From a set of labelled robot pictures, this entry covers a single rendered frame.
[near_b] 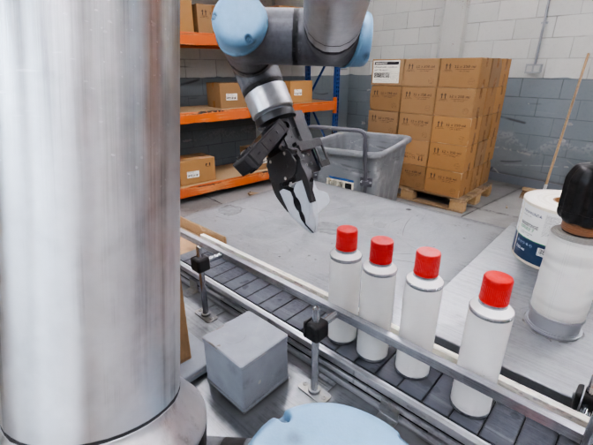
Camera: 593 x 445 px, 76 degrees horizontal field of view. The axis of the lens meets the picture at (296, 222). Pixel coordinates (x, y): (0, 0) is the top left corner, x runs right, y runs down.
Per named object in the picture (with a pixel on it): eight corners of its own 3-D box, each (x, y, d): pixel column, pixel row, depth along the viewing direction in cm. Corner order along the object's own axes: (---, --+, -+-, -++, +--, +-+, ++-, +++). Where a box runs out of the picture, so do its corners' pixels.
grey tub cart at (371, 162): (340, 213, 369) (344, 111, 332) (404, 226, 339) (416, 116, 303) (293, 248, 298) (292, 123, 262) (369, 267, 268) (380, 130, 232)
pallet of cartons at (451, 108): (491, 194, 422) (519, 58, 370) (461, 214, 367) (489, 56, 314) (394, 175, 499) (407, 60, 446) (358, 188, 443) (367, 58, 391)
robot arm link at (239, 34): (293, -13, 49) (296, 27, 60) (207, -16, 50) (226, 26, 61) (290, 48, 50) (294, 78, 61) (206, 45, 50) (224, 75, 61)
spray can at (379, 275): (394, 351, 63) (407, 238, 55) (377, 368, 59) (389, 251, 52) (367, 337, 66) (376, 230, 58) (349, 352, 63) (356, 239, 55)
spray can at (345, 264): (362, 335, 67) (371, 228, 59) (344, 350, 63) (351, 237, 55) (338, 322, 70) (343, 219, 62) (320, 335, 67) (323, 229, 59)
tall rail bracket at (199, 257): (232, 306, 83) (227, 237, 77) (204, 321, 78) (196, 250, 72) (223, 300, 85) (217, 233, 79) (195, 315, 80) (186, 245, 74)
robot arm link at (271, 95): (260, 81, 60) (235, 105, 66) (271, 109, 60) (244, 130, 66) (293, 79, 65) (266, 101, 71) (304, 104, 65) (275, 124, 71)
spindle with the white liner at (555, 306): (585, 324, 69) (641, 164, 58) (577, 349, 63) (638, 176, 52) (530, 305, 75) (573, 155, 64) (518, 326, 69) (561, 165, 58)
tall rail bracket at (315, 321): (342, 376, 64) (348, 293, 58) (315, 402, 59) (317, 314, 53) (327, 367, 66) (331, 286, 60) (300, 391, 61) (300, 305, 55)
